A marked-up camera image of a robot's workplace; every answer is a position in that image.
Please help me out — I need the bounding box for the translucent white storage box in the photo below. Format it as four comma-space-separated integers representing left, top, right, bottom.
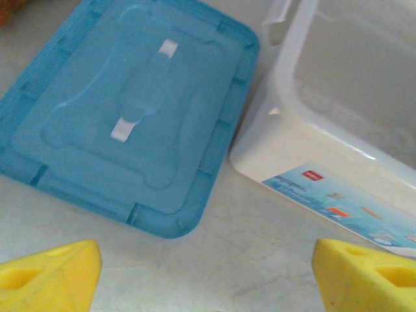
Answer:
229, 0, 416, 257

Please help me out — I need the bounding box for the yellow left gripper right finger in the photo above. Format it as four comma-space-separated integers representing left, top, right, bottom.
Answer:
311, 239, 416, 312

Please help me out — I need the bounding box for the blue plastic box lid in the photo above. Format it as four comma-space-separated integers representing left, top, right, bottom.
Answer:
0, 0, 262, 241

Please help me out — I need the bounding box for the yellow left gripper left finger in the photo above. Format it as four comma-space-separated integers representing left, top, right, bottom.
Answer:
0, 239, 103, 312

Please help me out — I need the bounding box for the brown plush toy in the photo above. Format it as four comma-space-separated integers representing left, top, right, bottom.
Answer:
0, 0, 23, 29

